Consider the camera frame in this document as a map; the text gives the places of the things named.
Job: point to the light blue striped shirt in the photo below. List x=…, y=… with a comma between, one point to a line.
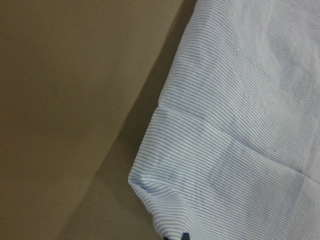
x=232, y=151

